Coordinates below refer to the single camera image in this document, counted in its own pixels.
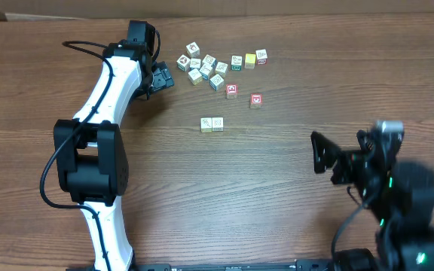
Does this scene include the yellow G letter block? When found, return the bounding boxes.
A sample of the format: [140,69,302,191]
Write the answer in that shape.
[188,69,203,85]

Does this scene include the red e block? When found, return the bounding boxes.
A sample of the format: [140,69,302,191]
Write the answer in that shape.
[249,93,263,108]
[226,84,238,99]

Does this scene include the red E block rear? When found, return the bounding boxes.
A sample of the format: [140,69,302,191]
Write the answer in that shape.
[226,84,238,99]

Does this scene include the brown cardboard backdrop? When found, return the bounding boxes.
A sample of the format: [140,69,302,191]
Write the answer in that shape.
[0,0,434,20]

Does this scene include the blue edged centre block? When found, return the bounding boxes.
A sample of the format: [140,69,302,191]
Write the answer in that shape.
[199,64,213,80]

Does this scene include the small rear centre block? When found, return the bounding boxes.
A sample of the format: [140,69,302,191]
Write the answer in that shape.
[189,58,202,70]

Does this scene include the yellow top hand block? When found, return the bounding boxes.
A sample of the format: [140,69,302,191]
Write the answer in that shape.
[244,53,256,69]

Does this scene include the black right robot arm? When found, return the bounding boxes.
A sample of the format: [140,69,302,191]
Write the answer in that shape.
[310,128,434,270]

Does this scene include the red E block front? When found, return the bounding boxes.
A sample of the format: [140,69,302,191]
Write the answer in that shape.
[249,93,263,108]

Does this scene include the plain wooden picture block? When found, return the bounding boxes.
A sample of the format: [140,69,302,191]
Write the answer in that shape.
[200,117,212,132]

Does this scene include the red number 3 block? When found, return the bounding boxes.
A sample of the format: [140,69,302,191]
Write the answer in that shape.
[255,49,267,65]

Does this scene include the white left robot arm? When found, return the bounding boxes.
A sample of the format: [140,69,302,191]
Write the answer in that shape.
[40,20,174,270]

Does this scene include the yellow top picture block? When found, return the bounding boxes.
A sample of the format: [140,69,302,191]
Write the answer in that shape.
[212,117,224,132]

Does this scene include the blue edged block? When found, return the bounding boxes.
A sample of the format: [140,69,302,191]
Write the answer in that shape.
[199,64,213,80]
[202,54,217,68]

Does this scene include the far left cluster block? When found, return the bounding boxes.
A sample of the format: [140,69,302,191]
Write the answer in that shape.
[176,55,191,72]

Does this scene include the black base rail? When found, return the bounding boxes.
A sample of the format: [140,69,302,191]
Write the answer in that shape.
[66,257,338,271]

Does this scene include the blue edged rear block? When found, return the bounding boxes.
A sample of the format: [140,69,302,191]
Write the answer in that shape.
[202,54,217,68]

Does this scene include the far rear cluster block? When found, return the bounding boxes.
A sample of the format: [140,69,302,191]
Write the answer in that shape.
[186,42,200,58]

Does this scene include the green B letter block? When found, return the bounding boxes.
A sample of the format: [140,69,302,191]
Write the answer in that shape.
[231,55,243,71]

